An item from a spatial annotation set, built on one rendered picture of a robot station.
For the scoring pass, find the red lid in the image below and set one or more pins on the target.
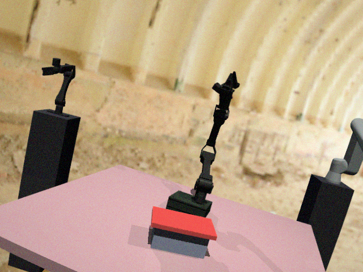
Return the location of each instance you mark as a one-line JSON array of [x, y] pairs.
[[182, 223]]

